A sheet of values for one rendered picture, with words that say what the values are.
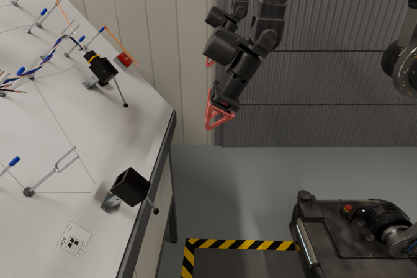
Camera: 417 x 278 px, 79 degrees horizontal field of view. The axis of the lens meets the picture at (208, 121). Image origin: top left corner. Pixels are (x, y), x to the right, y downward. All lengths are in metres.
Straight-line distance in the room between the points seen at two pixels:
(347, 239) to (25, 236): 1.34
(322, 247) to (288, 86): 1.24
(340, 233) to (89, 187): 1.24
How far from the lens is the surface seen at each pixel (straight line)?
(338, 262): 1.45
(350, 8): 2.20
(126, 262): 0.61
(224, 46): 0.56
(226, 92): 0.59
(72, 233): 0.56
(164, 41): 2.07
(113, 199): 0.60
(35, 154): 0.60
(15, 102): 0.65
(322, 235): 1.52
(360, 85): 2.44
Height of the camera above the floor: 1.36
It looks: 29 degrees down
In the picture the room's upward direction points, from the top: straight up
